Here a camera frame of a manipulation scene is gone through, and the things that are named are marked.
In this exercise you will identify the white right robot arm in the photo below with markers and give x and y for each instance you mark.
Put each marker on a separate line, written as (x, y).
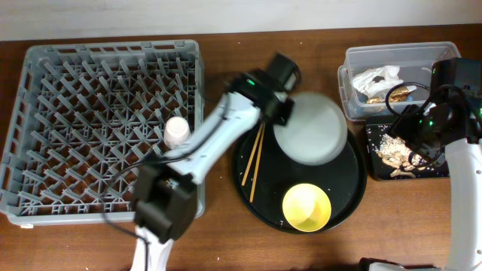
(448, 124)

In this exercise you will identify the black rectangular tray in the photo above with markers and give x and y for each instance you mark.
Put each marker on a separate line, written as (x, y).
(381, 172)

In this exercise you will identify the wooden chopstick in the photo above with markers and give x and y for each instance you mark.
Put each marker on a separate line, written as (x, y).
(251, 157)
(258, 150)

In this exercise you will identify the grey dishwasher rack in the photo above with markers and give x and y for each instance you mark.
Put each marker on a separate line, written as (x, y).
(84, 114)

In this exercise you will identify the white plate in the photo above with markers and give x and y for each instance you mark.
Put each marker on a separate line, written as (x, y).
(316, 131)

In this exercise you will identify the yellow bowl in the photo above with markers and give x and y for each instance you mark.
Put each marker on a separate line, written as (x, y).
(306, 207)

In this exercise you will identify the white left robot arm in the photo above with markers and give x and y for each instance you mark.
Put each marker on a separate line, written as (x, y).
(165, 193)

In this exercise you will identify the round black tray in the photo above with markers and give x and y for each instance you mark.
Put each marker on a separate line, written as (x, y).
(344, 179)

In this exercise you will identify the white cup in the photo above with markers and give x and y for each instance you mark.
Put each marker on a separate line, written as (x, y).
(176, 132)

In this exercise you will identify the clear plastic bin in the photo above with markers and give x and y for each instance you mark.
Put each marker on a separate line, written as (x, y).
(415, 61)

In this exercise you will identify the pile of rice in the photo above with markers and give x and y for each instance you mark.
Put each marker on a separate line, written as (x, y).
(384, 145)

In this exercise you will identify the gold snack wrapper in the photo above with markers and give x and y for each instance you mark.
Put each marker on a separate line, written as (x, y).
(398, 95)

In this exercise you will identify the white paper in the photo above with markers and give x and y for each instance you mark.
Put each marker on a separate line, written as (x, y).
(375, 82)

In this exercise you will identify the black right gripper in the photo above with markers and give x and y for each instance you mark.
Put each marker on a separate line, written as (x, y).
(401, 126)

